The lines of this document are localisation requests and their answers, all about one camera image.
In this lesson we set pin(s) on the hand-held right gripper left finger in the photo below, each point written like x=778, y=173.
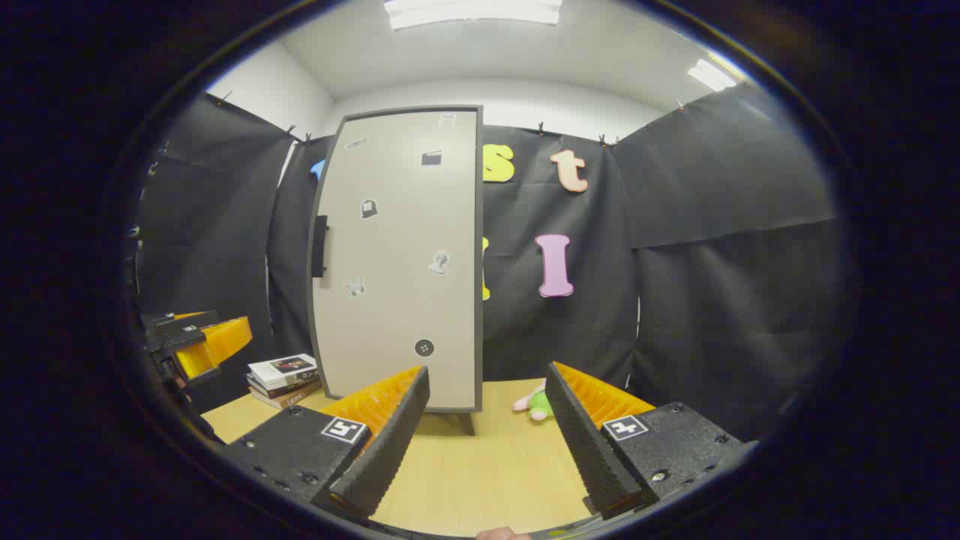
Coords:
x=390, y=450

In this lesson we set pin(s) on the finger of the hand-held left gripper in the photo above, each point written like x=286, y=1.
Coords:
x=180, y=330
x=221, y=341

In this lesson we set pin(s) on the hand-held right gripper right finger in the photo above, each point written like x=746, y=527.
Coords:
x=581, y=442

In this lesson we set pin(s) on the grey cabinet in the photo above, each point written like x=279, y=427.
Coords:
x=466, y=424

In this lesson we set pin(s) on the green and pink plush toy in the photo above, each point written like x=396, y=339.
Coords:
x=538, y=405

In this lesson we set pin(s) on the white cover book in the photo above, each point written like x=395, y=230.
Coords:
x=283, y=369

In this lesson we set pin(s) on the dark cover book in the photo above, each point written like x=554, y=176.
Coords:
x=289, y=390

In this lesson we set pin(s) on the brown cover book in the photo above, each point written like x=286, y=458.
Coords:
x=294, y=399

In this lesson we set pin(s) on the black backdrop cloth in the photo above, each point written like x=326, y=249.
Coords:
x=712, y=300

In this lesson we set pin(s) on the small ceiling light panel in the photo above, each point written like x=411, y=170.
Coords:
x=711, y=75

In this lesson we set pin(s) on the large ceiling light panel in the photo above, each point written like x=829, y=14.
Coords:
x=472, y=11

